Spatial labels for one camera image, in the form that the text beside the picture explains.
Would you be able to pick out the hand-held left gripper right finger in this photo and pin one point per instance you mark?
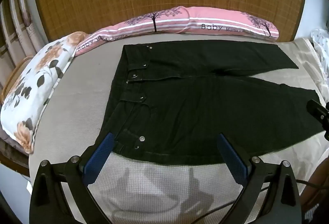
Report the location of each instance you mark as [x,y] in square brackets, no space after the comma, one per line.
[230,159]

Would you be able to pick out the white floral pillow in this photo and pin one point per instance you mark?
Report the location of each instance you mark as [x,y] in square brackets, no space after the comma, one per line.
[38,72]

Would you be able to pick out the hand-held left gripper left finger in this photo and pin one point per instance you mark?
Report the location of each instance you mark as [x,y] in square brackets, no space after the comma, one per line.
[100,154]

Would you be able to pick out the beige patterned curtain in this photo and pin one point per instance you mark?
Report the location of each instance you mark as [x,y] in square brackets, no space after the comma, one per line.
[15,21]

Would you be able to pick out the white dotted cloth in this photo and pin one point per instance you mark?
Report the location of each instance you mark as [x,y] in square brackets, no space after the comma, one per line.
[321,44]

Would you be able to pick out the black pants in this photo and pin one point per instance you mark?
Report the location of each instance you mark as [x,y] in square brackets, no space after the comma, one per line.
[192,110]

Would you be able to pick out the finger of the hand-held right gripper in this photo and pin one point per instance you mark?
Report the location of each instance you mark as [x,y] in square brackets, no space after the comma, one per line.
[316,110]

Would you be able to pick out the dark wooden bed frame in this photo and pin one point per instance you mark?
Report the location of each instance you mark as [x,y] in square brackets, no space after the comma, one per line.
[12,161]

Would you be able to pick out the grey waffle bed sheet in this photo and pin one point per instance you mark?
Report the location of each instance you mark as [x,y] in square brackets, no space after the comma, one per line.
[84,72]

